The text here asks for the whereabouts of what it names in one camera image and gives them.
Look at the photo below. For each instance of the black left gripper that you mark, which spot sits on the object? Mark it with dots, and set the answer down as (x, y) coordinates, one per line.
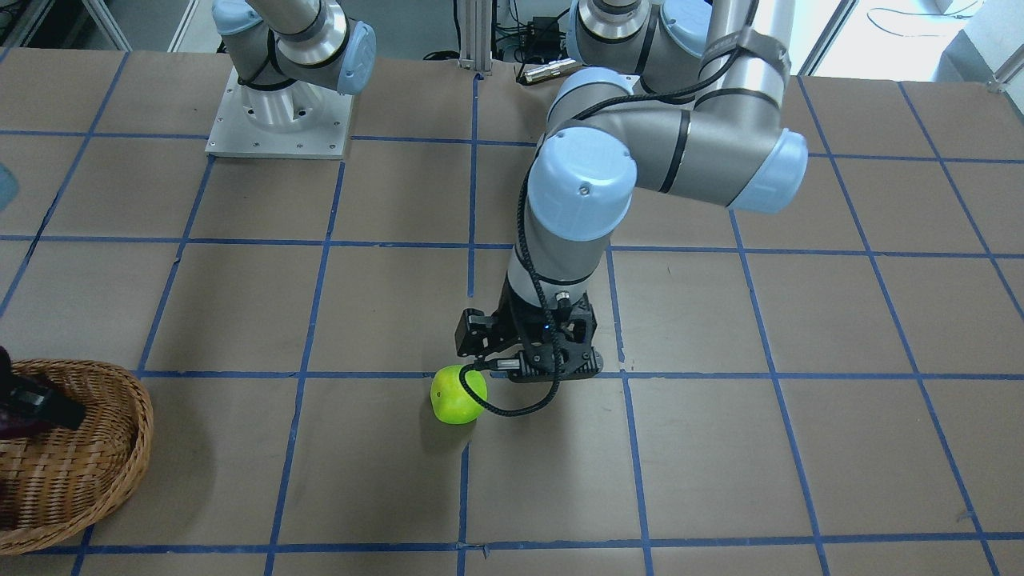
(513, 322)

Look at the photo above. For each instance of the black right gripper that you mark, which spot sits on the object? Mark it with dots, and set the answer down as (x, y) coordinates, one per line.
(59, 410)

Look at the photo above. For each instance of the green apple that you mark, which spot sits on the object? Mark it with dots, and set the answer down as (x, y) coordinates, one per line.
(449, 401)

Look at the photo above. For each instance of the dark red apple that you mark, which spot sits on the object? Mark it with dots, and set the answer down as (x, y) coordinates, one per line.
(15, 426)

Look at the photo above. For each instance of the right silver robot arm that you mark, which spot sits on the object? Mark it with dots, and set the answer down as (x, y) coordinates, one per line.
(297, 67)

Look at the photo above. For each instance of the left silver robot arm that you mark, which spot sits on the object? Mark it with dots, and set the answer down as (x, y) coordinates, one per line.
(676, 97)

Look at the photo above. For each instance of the woven wicker basket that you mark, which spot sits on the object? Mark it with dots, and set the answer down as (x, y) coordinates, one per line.
(57, 483)

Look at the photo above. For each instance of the silver metal connector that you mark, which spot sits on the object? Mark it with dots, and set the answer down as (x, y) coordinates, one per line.
(547, 72)

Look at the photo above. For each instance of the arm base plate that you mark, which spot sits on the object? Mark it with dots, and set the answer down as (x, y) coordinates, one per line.
(301, 121)

